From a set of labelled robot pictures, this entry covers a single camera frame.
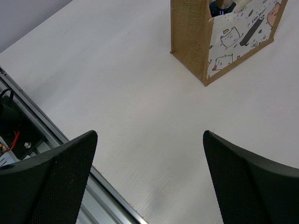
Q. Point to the aluminium mounting rail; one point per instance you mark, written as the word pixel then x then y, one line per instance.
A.
pixel 102 204

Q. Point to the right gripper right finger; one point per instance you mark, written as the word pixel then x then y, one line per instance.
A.
pixel 251 189

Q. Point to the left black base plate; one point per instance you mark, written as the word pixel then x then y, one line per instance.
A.
pixel 19 135

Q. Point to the orange bottle blue cap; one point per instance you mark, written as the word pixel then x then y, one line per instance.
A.
pixel 221 7

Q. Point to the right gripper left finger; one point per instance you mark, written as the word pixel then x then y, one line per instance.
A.
pixel 47 188

